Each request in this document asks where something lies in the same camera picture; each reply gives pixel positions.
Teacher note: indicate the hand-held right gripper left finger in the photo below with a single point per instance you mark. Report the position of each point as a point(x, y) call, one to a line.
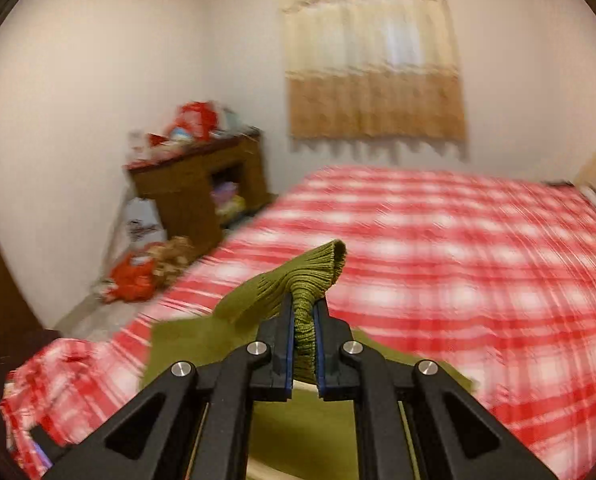
point(289, 345)

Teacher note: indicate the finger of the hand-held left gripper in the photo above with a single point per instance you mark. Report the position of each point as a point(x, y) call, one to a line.
point(43, 447)

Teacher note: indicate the green knit sweater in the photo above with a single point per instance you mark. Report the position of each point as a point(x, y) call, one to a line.
point(305, 280)

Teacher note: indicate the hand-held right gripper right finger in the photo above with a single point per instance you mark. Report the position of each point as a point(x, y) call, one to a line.
point(320, 345)

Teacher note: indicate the beige patterned curtain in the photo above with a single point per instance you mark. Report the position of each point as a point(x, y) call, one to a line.
point(372, 55)

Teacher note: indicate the brown wooden desk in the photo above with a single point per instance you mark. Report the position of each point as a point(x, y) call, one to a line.
point(198, 185)

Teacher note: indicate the white paper bag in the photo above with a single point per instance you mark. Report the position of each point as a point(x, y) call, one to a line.
point(140, 230)

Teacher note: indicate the red gift bag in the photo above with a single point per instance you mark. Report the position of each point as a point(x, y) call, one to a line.
point(195, 120)

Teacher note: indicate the red plaid bed blanket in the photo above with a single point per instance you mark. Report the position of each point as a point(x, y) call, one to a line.
point(427, 270)

